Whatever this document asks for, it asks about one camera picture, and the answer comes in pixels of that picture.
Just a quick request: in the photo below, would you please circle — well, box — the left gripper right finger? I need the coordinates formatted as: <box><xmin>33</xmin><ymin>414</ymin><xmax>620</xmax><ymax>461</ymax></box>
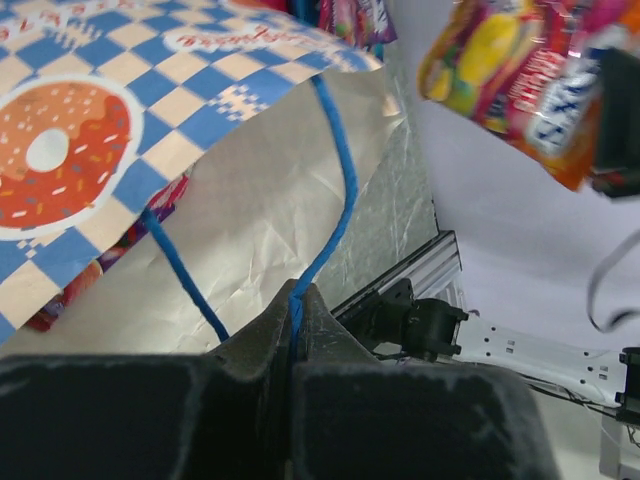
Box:
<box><xmin>292</xmin><ymin>288</ymin><xmax>559</xmax><ymax>479</ymax></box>

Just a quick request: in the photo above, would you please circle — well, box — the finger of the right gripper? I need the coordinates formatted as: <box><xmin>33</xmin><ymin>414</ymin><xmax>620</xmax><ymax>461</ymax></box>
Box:
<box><xmin>591</xmin><ymin>49</ymin><xmax>639</xmax><ymax>199</ymax></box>

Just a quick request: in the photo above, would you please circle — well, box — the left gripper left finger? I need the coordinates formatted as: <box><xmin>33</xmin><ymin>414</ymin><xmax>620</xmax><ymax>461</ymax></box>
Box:
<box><xmin>1</xmin><ymin>284</ymin><xmax>291</xmax><ymax>479</ymax></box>

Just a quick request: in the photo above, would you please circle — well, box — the green orange Foxs candy bag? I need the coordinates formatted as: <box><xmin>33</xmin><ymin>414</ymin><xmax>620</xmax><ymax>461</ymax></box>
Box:
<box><xmin>417</xmin><ymin>1</ymin><xmax>639</xmax><ymax>191</ymax></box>

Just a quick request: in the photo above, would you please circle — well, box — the purple Foxs candy bag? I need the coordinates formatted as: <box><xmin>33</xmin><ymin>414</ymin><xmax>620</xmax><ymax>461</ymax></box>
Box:
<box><xmin>287</xmin><ymin>0</ymin><xmax>399</xmax><ymax>51</ymax></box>

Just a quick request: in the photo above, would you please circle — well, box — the blue checkered paper bag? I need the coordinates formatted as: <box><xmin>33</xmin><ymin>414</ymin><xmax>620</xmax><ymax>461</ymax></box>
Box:
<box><xmin>1</xmin><ymin>1</ymin><xmax>402</xmax><ymax>356</ymax></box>

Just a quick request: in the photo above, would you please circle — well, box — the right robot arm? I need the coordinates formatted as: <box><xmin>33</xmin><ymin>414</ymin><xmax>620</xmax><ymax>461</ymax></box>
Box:
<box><xmin>344</xmin><ymin>106</ymin><xmax>639</xmax><ymax>426</ymax></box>

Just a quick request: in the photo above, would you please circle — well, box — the red pink candy packet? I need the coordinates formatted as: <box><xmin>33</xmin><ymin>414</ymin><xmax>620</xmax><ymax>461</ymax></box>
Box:
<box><xmin>25</xmin><ymin>169</ymin><xmax>192</xmax><ymax>332</ymax></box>

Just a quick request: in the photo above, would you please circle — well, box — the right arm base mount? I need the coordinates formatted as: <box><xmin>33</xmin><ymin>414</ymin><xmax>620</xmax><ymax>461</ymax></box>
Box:
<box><xmin>341</xmin><ymin>278</ymin><xmax>414</xmax><ymax>351</ymax></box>

